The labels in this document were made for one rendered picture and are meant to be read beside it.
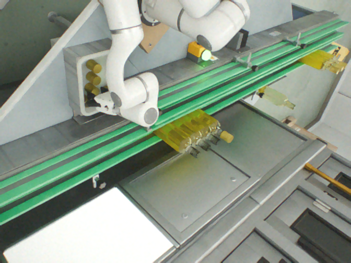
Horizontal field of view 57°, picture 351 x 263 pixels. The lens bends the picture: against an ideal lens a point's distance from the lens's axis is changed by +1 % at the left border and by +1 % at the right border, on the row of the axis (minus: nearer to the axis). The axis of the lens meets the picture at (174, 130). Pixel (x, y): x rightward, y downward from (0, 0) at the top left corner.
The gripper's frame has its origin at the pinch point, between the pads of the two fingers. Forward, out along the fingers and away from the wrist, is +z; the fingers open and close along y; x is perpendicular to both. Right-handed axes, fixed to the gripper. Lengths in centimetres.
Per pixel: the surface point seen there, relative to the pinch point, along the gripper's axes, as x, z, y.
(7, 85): -14, 87, -5
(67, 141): -12.1, 0.2, -14.6
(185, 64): -2.6, 3.0, 46.3
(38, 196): -22.9, -5.7, -30.3
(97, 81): 4.3, 0.4, 1.0
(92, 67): 9.7, -0.4, -0.1
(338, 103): -259, 128, 606
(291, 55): -16, -7, 123
